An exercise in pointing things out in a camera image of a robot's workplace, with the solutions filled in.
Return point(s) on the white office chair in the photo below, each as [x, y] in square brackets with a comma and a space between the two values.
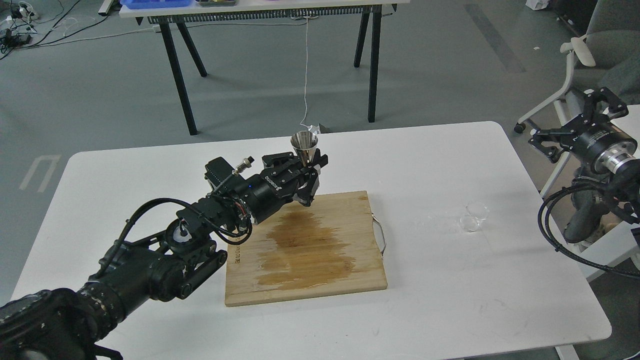
[605, 55]

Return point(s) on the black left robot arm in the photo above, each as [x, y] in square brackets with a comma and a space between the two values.
[166, 250]

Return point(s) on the blue tray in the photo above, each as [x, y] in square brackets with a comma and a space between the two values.
[154, 4]

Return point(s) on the steel jigger measuring cup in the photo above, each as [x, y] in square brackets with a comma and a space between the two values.
[305, 144]

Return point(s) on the small clear glass cup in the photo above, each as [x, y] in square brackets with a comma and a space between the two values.
[476, 213]

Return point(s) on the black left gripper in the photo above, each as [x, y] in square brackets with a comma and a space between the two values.
[283, 180]

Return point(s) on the white side table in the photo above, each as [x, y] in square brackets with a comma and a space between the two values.
[618, 244]

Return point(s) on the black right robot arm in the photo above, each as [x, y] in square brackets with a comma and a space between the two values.
[607, 181]

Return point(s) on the bamboo cutting board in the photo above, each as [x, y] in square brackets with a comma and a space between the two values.
[326, 249]

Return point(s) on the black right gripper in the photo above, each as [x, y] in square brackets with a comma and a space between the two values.
[602, 146]

